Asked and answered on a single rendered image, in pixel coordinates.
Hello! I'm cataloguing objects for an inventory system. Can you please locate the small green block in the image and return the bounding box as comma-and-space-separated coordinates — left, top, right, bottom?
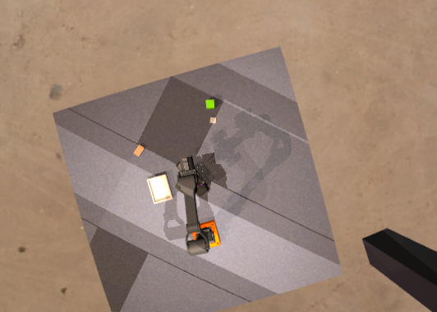
206, 99, 214, 109

